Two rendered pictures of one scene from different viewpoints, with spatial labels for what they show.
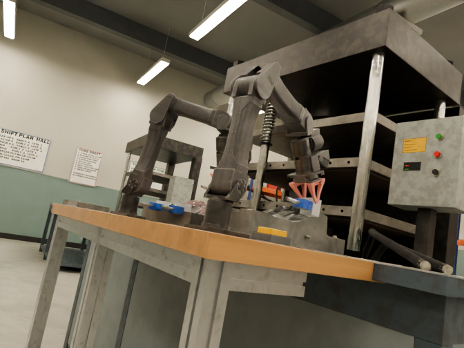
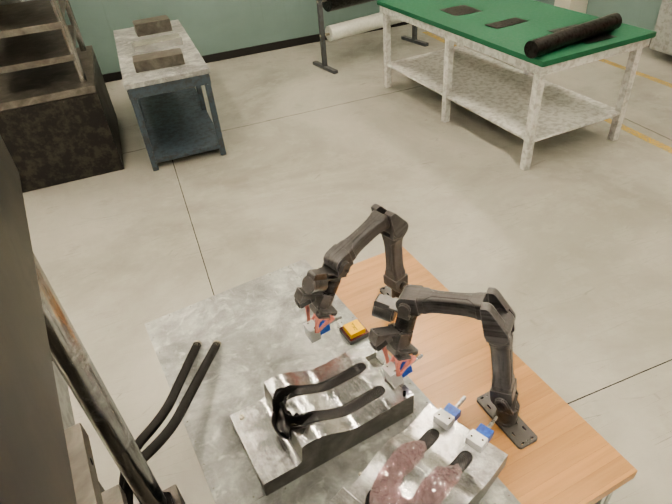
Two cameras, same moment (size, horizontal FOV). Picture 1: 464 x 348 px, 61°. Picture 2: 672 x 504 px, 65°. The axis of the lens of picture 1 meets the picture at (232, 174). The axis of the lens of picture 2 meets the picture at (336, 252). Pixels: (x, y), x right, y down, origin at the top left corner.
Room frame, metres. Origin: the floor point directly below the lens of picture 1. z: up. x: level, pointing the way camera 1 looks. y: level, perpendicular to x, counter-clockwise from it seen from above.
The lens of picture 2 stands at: (2.44, 0.06, 2.21)
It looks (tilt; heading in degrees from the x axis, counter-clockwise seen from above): 38 degrees down; 190
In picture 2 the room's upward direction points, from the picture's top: 5 degrees counter-clockwise
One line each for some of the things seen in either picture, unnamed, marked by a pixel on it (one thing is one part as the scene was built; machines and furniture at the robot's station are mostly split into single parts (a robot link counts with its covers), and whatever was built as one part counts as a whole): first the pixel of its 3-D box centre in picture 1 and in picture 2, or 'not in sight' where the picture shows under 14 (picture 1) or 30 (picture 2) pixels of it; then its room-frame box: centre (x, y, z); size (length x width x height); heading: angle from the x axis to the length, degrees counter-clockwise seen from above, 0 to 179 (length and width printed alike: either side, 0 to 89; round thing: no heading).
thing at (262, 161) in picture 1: (257, 190); not in sight; (2.42, -0.18, 1.10); 0.05 x 0.05 x 1.30
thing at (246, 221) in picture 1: (277, 225); (321, 406); (1.49, -0.20, 0.87); 0.50 x 0.26 x 0.14; 127
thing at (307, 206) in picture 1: (300, 203); (324, 325); (1.21, -0.23, 0.93); 0.13 x 0.05 x 0.05; 127
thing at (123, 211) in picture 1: (129, 205); (507, 411); (1.44, 0.35, 0.84); 0.20 x 0.07 x 0.08; 34
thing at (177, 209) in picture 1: (174, 209); (452, 411); (1.47, 0.19, 0.85); 0.13 x 0.05 x 0.05; 144
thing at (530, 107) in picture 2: not in sight; (489, 58); (-2.72, 0.75, 0.51); 2.40 x 1.13 x 1.02; 32
